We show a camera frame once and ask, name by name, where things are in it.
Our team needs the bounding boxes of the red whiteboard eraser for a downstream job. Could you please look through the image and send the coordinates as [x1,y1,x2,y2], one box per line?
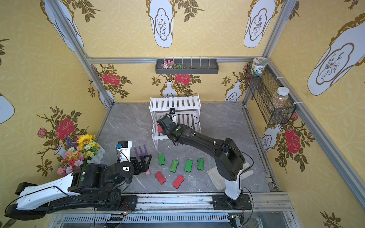
[157,124,163,135]
[155,171,166,185]
[173,175,185,189]

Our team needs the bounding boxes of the green whiteboard eraser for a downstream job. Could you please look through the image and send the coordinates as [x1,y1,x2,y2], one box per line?
[197,158,204,171]
[158,154,166,165]
[170,160,179,173]
[184,160,193,173]

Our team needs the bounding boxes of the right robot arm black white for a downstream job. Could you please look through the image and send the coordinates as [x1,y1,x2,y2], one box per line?
[157,114,254,210]

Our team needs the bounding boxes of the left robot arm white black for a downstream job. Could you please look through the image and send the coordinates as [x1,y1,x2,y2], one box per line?
[5,155,152,220]

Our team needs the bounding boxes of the white wooden slatted shelf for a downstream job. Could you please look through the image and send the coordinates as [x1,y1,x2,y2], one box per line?
[149,96,201,149]

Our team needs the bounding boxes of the purple pink garden fork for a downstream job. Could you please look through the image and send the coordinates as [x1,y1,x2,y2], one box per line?
[134,144,148,159]

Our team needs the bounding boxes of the white flower pot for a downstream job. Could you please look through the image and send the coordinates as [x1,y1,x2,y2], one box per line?
[87,146,106,164]

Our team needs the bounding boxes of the colourful artificial flower bouquet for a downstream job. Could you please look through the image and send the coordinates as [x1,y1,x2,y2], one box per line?
[57,135,101,176]

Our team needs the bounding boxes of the small pink flower sprig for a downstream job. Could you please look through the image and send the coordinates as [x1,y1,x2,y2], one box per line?
[161,60,183,69]

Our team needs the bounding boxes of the grey white oven mitt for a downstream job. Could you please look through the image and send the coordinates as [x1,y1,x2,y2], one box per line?
[207,162,254,191]

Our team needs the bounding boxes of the patterned jar white lid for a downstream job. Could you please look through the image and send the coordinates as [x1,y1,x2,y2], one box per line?
[251,57,269,77]

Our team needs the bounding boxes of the clear jar colourful sweets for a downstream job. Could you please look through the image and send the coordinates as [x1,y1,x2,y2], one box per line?
[271,86,290,110]

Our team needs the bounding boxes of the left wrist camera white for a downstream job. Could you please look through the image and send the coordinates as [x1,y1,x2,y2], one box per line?
[116,140,132,163]

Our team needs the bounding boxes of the dark grey wall tray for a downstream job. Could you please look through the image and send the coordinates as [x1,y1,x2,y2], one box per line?
[155,58,220,75]

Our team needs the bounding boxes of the black wire wall basket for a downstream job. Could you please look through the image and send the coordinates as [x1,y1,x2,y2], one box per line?
[242,62,297,125]

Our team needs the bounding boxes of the aluminium corner frame post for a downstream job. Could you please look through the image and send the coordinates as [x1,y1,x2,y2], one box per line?
[44,1,114,110]

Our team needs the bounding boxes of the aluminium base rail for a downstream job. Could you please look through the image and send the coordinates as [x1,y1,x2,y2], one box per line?
[48,192,301,228]

